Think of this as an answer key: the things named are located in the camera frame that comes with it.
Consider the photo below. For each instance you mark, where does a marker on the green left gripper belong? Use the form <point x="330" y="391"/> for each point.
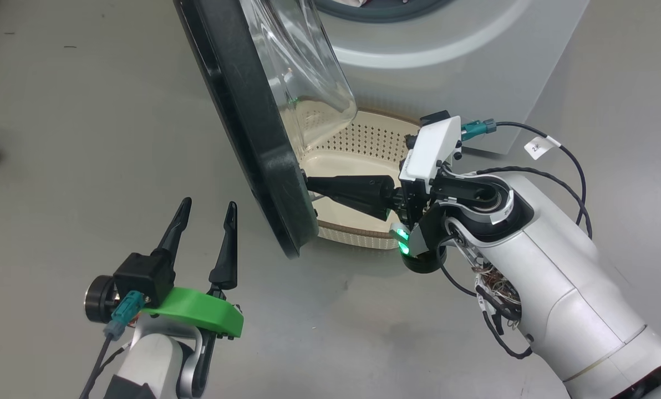
<point x="203" y="313"/>

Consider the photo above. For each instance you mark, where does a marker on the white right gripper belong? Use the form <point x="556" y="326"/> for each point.
<point x="433" y="147"/>

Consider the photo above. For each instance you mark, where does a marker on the dark round glass washer door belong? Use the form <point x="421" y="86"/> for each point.
<point x="242" y="111"/>

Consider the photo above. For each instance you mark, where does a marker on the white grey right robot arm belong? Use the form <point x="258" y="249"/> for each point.
<point x="558" y="288"/>

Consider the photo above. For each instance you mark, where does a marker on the cream perforated laundry basket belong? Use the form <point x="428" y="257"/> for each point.
<point x="341" y="166"/>

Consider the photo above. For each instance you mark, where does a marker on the white front-load washing machine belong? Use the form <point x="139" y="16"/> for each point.
<point x="447" y="66"/>

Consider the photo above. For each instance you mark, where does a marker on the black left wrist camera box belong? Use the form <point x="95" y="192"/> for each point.
<point x="139" y="277"/>

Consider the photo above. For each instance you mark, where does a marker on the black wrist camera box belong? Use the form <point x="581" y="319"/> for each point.
<point x="433" y="117"/>
<point x="139" y="277"/>

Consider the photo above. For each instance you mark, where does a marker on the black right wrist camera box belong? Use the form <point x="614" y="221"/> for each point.
<point x="433" y="117"/>

